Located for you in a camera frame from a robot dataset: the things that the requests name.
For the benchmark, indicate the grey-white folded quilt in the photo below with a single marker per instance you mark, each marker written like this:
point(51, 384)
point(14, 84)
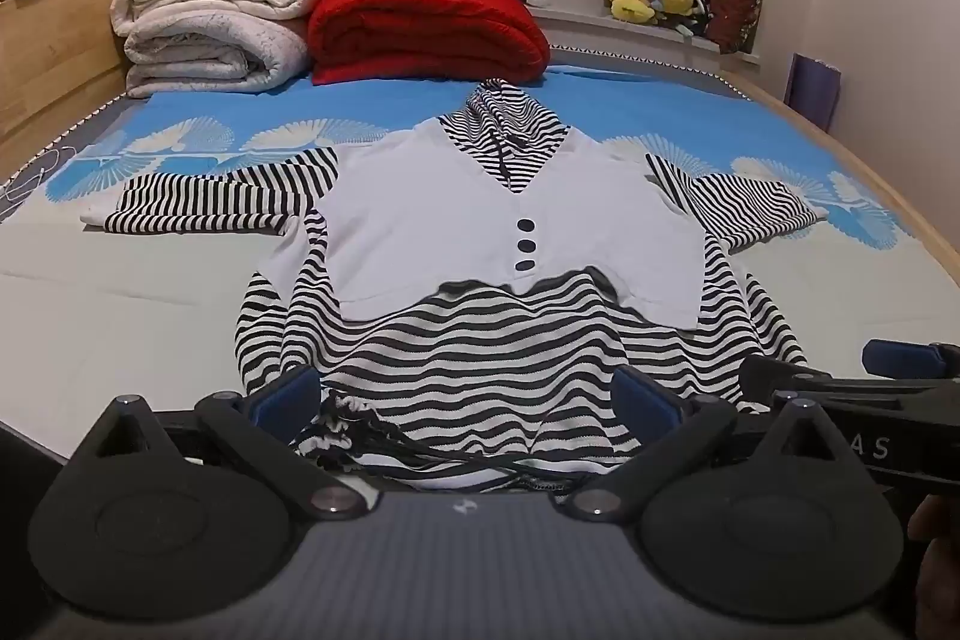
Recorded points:
point(202, 55)

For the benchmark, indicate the person's right hand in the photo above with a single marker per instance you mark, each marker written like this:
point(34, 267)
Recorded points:
point(937, 557)

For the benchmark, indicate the white windowsill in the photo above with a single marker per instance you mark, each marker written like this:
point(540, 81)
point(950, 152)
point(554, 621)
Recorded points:
point(585, 29)

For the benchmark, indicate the wooden headboard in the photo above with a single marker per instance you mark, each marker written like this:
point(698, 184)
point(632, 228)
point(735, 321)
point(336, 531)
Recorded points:
point(67, 55)

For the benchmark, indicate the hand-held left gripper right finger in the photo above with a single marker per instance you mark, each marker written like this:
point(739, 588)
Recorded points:
point(641, 404)

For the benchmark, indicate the wooden bed side rail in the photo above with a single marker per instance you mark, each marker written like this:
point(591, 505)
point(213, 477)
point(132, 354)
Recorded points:
point(862, 175)

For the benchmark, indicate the red folded blanket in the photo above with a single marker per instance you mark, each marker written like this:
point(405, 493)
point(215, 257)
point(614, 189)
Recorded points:
point(427, 25)

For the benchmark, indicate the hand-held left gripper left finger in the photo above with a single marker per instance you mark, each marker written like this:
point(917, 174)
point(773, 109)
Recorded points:
point(281, 400)

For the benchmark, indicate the maroon cushion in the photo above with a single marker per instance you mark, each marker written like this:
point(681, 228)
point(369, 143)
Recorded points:
point(735, 6)

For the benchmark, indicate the purple bag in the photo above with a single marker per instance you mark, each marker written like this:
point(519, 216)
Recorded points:
point(814, 89)

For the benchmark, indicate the striped hooded shirt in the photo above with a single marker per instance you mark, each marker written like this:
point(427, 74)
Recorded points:
point(420, 220)

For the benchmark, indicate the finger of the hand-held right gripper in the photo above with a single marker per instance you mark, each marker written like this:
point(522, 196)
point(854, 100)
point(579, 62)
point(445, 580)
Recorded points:
point(900, 359)
point(787, 377)

